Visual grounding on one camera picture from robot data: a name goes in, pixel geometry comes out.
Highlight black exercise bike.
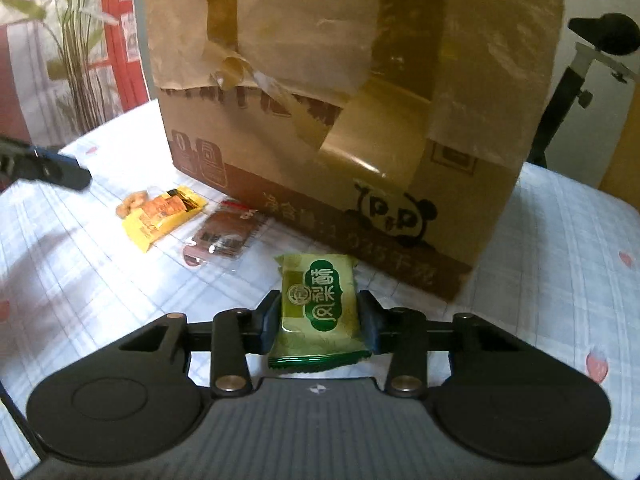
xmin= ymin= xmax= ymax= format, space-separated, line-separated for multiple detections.
xmin=527 ymin=12 xmax=640 ymax=169

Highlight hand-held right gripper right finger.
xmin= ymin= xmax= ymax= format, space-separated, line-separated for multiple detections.
xmin=356 ymin=290 xmax=524 ymax=395

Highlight yellow and orange snack packet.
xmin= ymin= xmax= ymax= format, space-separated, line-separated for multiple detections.
xmin=116 ymin=185 xmax=209 ymax=255

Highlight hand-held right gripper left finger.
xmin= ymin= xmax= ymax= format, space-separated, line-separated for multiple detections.
xmin=117 ymin=290 xmax=282 ymax=394

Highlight brown cardboard box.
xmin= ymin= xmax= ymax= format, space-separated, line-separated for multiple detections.
xmin=144 ymin=0 xmax=569 ymax=304

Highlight green pastry packet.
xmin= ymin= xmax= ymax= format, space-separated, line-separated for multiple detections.
xmin=266 ymin=253 xmax=372 ymax=374

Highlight green leafy plant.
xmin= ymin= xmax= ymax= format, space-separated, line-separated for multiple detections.
xmin=0 ymin=0 xmax=123 ymax=133

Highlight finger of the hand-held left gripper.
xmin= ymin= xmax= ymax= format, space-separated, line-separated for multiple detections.
xmin=0 ymin=135 xmax=93 ymax=191

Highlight brown clear snack packet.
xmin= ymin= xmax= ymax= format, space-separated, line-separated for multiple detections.
xmin=181 ymin=199 xmax=269 ymax=271

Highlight yellow wooden door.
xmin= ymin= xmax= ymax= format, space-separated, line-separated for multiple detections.
xmin=597 ymin=122 xmax=640 ymax=207

